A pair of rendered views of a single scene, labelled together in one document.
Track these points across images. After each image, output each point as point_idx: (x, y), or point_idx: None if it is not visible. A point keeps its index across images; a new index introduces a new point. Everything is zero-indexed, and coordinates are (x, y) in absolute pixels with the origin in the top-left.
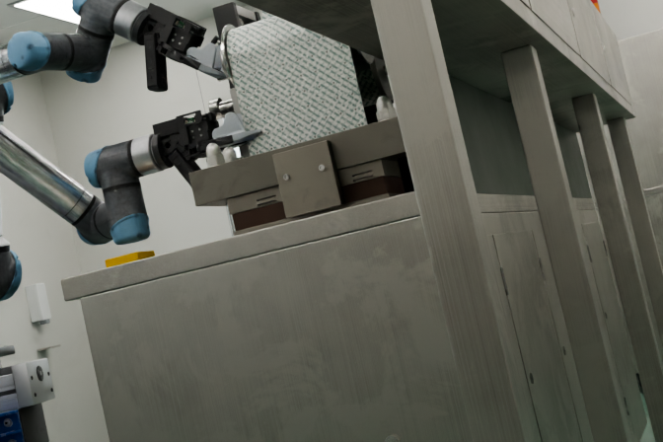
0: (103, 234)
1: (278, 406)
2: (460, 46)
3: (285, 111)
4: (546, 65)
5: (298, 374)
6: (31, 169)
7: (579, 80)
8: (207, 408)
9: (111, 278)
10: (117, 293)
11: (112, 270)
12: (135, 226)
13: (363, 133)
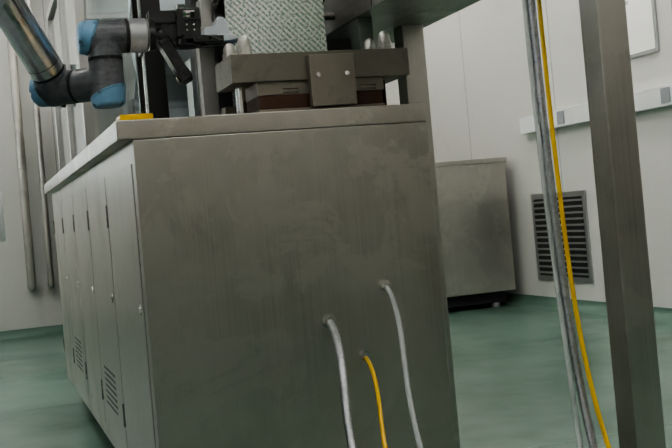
0: (73, 96)
1: (299, 251)
2: (413, 10)
3: (264, 27)
4: None
5: (318, 227)
6: (29, 22)
7: None
8: (238, 247)
9: (167, 127)
10: (170, 141)
11: (168, 121)
12: (121, 94)
13: (375, 54)
